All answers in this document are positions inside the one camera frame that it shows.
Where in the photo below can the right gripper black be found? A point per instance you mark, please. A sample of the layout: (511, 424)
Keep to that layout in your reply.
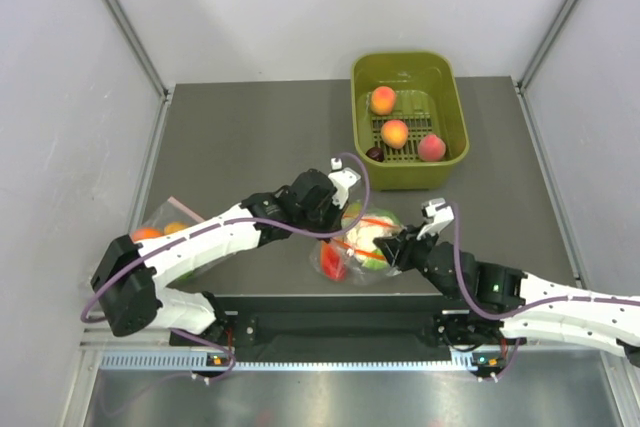
(400, 248)

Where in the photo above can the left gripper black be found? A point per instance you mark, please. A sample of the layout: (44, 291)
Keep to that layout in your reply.
(335, 216)

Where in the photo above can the clear zip bag red seal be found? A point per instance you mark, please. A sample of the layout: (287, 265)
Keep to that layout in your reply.
(353, 257)

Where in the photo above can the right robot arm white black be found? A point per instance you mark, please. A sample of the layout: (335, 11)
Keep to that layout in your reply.
(518, 303)

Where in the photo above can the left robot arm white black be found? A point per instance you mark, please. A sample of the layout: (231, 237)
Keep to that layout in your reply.
(134, 278)

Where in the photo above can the dark fake plum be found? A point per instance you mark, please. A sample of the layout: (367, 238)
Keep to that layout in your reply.
(376, 154)

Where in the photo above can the fake peach pink right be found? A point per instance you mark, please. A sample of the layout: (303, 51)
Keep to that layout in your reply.
(431, 148)

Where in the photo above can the fake peach middle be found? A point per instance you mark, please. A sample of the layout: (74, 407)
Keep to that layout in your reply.
(394, 133)

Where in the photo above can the fake peach back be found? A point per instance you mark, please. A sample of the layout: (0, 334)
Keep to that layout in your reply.
(382, 100)

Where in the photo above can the fake green fruit in bag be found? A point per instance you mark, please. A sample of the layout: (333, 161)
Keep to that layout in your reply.
(186, 276)

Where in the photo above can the fake orange fruit in bag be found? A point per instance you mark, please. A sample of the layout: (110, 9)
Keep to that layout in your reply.
(145, 233)

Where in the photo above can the olive green plastic basin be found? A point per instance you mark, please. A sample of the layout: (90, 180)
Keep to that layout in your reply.
(427, 100)

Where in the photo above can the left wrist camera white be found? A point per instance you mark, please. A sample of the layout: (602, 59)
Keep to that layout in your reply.
(344, 179)

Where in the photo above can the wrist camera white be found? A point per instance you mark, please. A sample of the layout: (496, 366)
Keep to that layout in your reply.
(437, 215)
(344, 179)

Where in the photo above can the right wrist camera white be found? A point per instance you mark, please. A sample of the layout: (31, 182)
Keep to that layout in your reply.
(437, 215)

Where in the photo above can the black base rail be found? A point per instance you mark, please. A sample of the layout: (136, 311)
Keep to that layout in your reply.
(344, 328)

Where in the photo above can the grey slotted cable duct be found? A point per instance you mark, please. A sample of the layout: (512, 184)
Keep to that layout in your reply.
(204, 361)

